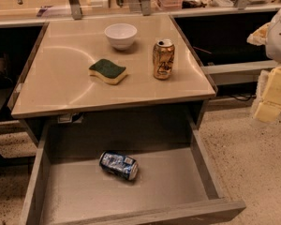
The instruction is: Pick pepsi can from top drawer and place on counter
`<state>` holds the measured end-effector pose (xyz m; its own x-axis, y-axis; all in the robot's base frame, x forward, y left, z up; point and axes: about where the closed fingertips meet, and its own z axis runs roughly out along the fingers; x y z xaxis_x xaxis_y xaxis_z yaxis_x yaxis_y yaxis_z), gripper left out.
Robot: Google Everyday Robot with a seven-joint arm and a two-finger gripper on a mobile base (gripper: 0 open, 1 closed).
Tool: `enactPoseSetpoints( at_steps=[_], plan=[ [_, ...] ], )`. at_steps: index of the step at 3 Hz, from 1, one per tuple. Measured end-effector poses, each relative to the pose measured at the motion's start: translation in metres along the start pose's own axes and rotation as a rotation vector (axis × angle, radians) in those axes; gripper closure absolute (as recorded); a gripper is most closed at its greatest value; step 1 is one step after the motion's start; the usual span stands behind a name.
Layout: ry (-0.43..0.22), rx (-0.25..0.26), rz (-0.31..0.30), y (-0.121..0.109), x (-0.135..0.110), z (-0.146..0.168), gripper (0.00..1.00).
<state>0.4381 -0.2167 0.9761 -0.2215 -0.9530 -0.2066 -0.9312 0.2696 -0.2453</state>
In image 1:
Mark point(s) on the blue pepsi can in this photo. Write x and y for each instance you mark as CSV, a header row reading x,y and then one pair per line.
x,y
123,166

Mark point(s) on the open grey wooden drawer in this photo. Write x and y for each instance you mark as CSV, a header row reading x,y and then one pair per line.
x,y
175,184

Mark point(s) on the metal frame post centre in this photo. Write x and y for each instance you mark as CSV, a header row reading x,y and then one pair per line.
x,y
146,7

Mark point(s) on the white bowl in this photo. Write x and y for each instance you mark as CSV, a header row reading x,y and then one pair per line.
x,y
121,36

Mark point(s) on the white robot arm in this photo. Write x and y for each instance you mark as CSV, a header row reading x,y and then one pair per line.
x,y
273,41

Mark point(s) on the grey cabinet with counter top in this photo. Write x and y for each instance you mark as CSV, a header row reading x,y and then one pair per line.
x,y
57,81

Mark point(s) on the gold soda can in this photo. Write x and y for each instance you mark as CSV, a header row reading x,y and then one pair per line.
x,y
163,58

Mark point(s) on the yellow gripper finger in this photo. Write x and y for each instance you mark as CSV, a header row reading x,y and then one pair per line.
x,y
267,105
258,37

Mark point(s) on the metal frame post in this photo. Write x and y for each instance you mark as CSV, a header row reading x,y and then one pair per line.
x,y
146,7
75,9

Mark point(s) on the green yellow sponge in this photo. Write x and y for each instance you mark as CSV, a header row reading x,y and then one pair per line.
x,y
107,71

